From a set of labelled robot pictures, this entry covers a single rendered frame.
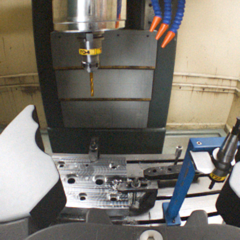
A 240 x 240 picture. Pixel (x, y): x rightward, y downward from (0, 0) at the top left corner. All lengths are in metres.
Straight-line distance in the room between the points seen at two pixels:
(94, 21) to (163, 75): 0.68
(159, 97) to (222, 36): 0.70
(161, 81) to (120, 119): 0.29
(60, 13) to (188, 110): 1.32
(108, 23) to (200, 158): 0.34
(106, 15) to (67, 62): 0.58
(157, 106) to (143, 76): 0.21
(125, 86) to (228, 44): 0.87
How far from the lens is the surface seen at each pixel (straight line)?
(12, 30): 1.46
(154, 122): 1.11
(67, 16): 0.38
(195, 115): 1.60
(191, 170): 0.52
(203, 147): 0.48
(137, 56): 0.90
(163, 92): 1.03
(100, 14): 0.37
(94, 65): 0.45
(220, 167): 0.46
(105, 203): 0.62
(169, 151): 1.45
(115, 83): 0.94
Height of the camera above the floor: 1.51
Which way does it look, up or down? 32 degrees down
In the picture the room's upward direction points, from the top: 1 degrees clockwise
